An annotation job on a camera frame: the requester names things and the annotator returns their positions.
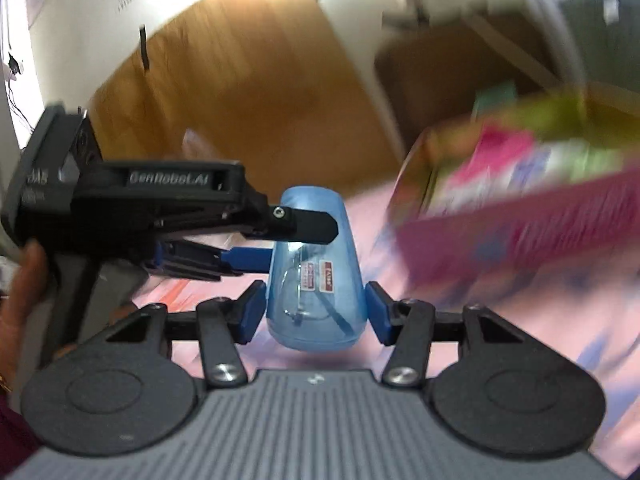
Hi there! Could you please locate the brown wooden headboard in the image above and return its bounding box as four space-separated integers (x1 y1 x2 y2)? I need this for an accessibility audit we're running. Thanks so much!
89 0 399 198

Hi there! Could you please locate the pink tin box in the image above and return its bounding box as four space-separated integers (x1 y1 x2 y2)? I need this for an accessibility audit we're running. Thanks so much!
388 84 639 285

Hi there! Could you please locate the blue translucent glasses case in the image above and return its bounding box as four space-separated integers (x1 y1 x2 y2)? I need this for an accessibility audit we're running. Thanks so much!
267 185 368 352

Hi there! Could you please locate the pink printed tablecloth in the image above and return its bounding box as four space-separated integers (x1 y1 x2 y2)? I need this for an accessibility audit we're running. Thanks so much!
134 182 639 478

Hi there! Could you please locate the white blue tissue pack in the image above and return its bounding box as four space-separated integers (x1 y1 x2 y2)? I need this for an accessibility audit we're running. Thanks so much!
434 138 586 206

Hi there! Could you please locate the pink cloth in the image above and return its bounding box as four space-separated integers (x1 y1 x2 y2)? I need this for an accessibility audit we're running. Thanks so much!
445 125 536 191

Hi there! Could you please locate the green plastic cup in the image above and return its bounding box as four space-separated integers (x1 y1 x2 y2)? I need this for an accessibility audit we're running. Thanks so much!
472 81 518 117

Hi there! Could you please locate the person left hand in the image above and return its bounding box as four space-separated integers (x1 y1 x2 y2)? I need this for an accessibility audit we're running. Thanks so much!
0 240 47 392

